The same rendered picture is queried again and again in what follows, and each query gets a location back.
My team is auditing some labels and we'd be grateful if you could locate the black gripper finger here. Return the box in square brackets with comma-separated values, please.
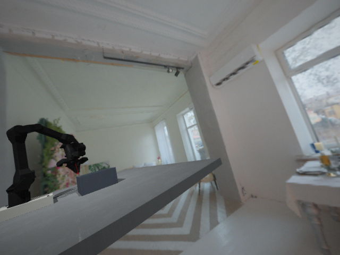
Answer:
[66, 161, 77, 173]
[76, 161, 82, 172]

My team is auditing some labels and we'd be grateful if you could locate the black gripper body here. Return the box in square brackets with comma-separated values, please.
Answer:
[56, 150, 88, 167]

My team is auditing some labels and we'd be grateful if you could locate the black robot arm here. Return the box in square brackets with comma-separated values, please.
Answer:
[6, 123, 86, 208]

